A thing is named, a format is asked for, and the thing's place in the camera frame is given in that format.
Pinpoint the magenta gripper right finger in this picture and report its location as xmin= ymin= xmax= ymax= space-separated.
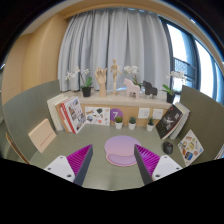
xmin=133 ymin=144 xmax=184 ymax=186

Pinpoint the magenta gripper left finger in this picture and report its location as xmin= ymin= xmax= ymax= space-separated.
xmin=43 ymin=144 xmax=94 ymax=187

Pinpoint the black computer mouse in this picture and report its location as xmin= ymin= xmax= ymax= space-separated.
xmin=163 ymin=141 xmax=173 ymax=154

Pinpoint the pink mouse pad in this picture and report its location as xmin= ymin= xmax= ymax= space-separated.
xmin=104 ymin=135 xmax=140 ymax=167

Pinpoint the right small potted plant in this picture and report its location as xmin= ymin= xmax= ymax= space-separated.
xmin=147 ymin=117 xmax=154 ymax=131

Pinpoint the small potted plant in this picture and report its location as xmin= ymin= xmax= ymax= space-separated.
xmin=147 ymin=117 xmax=154 ymax=131
xmin=128 ymin=117 xmax=136 ymax=130
xmin=115 ymin=116 xmax=123 ymax=129

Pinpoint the middle small potted plant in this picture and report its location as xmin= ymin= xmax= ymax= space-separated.
xmin=128 ymin=117 xmax=136 ymax=130

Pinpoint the red white magazine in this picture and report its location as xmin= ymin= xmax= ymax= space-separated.
xmin=61 ymin=96 xmax=86 ymax=134

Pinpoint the beige wooden board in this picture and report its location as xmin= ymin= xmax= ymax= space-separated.
xmin=28 ymin=119 xmax=56 ymax=153

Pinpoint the black book right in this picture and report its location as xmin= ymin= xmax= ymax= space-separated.
xmin=156 ymin=105 xmax=183 ymax=140

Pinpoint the sticker sheet card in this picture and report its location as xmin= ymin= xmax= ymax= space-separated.
xmin=178 ymin=130 xmax=204 ymax=166

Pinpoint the left small potted plant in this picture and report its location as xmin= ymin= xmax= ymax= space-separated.
xmin=115 ymin=116 xmax=123 ymax=129

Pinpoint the white collage card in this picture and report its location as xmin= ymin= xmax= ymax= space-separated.
xmin=85 ymin=106 xmax=110 ymax=126

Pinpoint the purple number seven disc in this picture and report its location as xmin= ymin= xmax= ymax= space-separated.
xmin=110 ymin=108 xmax=123 ymax=122

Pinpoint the wooden shelf ledge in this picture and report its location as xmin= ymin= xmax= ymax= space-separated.
xmin=72 ymin=90 xmax=171 ymax=126

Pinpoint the white book behind black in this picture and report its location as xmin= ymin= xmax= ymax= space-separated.
xmin=169 ymin=102 xmax=190 ymax=140

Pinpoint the white books stack left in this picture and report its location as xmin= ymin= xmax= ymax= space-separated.
xmin=47 ymin=93 xmax=69 ymax=132

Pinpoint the right white orchid pot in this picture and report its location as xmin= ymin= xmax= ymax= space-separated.
xmin=162 ymin=71 xmax=186 ymax=103

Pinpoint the white orchid pot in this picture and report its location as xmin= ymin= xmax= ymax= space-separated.
xmin=65 ymin=67 xmax=92 ymax=97
xmin=162 ymin=71 xmax=186 ymax=103

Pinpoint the black horse figurine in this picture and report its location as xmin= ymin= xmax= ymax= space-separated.
xmin=143 ymin=81 xmax=158 ymax=97

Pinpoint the left white orchid pot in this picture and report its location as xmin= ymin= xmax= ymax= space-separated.
xmin=65 ymin=67 xmax=92 ymax=97

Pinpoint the pink horse figurine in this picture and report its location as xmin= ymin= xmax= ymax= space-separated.
xmin=124 ymin=78 xmax=140 ymax=98

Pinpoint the wooden hand model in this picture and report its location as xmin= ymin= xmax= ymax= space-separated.
xmin=95 ymin=67 xmax=107 ymax=97

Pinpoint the middle white orchid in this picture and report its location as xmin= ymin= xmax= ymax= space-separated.
xmin=124 ymin=65 xmax=142 ymax=87

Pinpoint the wooden mannequin figure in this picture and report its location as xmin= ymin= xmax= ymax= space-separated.
xmin=111 ymin=59 xmax=122 ymax=91

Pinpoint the grey curtain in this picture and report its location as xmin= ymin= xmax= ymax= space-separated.
xmin=58 ymin=8 xmax=170 ymax=91

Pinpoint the white wall socket left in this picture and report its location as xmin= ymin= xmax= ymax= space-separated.
xmin=138 ymin=108 xmax=150 ymax=119

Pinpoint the white wall socket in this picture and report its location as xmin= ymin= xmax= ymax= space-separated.
xmin=138 ymin=108 xmax=150 ymax=119
xmin=153 ymin=109 xmax=163 ymax=119

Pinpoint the white wall socket right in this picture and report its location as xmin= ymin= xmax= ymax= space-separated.
xmin=153 ymin=109 xmax=163 ymax=119

